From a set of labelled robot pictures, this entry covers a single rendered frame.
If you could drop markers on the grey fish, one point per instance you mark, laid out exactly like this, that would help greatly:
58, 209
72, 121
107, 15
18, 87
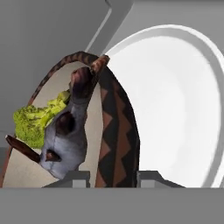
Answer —
68, 137

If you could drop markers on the brown patterned bowl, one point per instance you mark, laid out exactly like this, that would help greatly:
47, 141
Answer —
116, 137

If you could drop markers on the white microwave turntable plate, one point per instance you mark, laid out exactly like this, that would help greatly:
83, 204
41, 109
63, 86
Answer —
178, 110

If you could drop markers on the grey microwave oven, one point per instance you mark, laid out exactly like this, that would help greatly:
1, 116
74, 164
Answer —
43, 35

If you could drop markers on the green broccoli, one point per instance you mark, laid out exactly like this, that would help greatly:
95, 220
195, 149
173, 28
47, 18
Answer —
35, 122

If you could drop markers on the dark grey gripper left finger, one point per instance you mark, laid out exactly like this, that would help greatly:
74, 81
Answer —
78, 178

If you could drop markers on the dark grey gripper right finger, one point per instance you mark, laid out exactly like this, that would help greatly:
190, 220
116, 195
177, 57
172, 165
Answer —
148, 178

